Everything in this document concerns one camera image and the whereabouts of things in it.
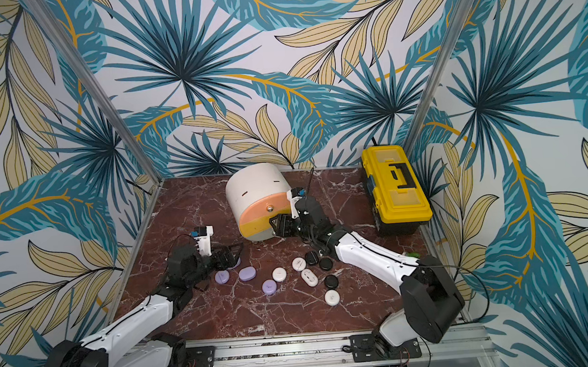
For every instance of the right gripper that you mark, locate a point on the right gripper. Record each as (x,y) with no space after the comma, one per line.
(291,222)

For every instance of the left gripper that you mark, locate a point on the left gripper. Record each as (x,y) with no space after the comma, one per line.
(224,265)

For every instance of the orange top drawer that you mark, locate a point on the orange top drawer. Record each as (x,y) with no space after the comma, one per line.
(266,208)

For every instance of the white cylindrical drawer cabinet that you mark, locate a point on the white cylindrical drawer cabinet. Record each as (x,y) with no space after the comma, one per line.
(253,183)

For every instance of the white oblong earphone case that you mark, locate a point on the white oblong earphone case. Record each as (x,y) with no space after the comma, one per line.
(309,278)

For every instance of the white round earphone case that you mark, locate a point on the white round earphone case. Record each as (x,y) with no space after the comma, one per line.
(332,298)
(299,264)
(279,275)

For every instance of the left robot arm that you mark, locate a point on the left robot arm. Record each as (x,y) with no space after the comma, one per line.
(117,344)

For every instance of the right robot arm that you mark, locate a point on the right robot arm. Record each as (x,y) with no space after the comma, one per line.
(430,299)

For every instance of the yellow middle drawer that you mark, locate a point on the yellow middle drawer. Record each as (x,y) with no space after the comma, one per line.
(255,226)

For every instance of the purple earphone case upper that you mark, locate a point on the purple earphone case upper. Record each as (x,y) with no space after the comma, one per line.
(238,262)

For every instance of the purple round earphone case left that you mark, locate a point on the purple round earphone case left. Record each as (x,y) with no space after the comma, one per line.
(222,277)

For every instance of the purple round earphone case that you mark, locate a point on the purple round earphone case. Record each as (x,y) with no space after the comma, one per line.
(222,277)
(269,287)

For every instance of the purple earphone case middle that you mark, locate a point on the purple earphone case middle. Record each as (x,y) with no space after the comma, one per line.
(247,274)

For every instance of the purple round earphone case lower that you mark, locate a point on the purple round earphone case lower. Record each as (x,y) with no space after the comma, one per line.
(269,287)

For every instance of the black round earphone case upper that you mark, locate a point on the black round earphone case upper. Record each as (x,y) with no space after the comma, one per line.
(326,264)

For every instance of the black round earphone case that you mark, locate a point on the black round earphone case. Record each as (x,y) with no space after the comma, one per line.
(326,264)
(331,282)

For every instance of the black round earphone case lower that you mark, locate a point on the black round earphone case lower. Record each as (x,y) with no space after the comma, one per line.
(331,282)

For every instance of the yellow black toolbox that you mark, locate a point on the yellow black toolbox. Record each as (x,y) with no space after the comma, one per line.
(399,205)

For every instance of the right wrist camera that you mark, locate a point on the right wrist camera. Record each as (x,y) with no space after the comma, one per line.
(293,196)

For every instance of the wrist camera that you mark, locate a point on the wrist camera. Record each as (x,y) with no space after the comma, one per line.
(202,236)
(293,196)

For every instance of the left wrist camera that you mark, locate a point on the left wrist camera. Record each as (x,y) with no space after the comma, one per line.
(202,236)

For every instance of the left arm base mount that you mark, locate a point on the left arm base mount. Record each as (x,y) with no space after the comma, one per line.
(194,357)

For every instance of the aluminium front rail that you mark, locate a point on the aluminium front rail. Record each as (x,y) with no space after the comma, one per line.
(463,346)

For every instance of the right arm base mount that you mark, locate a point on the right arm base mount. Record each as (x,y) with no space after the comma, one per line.
(384,346)

